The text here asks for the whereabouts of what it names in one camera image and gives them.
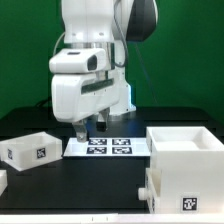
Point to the white block at left edge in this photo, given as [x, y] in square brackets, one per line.
[3, 181]

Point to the white drawer with knob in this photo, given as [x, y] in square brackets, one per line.
[151, 191]

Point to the white fiducial marker sheet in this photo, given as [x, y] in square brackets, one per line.
[107, 147]

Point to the white drawer cabinet box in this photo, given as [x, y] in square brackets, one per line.
[191, 162]

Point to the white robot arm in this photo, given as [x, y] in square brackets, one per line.
[89, 73]

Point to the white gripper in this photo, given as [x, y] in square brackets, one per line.
[76, 97]

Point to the white L-shaped corner fence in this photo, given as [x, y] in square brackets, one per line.
[114, 219]

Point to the white drawer tray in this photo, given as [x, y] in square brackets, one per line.
[30, 151]

